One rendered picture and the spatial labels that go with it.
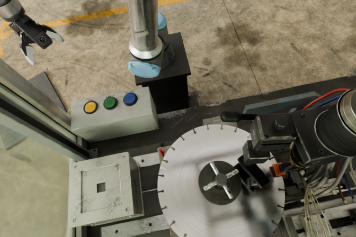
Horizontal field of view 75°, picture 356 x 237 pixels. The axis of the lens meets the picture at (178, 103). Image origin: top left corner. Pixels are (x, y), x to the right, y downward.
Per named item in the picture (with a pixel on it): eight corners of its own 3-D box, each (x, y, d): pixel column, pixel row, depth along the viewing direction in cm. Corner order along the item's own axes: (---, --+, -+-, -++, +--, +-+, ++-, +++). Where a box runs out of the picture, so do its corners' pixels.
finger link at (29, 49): (27, 58, 91) (26, 37, 86) (35, 66, 89) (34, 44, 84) (18, 60, 88) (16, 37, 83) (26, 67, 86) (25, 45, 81)
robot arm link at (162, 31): (171, 31, 100) (168, 6, 88) (167, 56, 94) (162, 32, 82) (144, 30, 102) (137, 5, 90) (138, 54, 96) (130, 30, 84)
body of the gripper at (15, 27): (35, 25, 88) (13, -2, 77) (49, 35, 85) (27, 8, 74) (18, 37, 85) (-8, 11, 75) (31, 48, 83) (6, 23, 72)
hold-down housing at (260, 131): (241, 167, 50) (265, 137, 32) (238, 145, 53) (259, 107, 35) (267, 165, 50) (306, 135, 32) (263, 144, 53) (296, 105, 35)
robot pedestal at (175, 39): (144, 101, 182) (114, 33, 116) (194, 91, 183) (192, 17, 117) (151, 149, 164) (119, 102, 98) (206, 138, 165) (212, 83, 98)
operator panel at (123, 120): (89, 143, 90) (70, 129, 77) (88, 118, 95) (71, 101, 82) (159, 128, 91) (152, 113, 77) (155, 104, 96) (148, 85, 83)
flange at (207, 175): (224, 215, 57) (225, 215, 55) (189, 184, 61) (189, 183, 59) (249, 179, 61) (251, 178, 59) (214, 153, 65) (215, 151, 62)
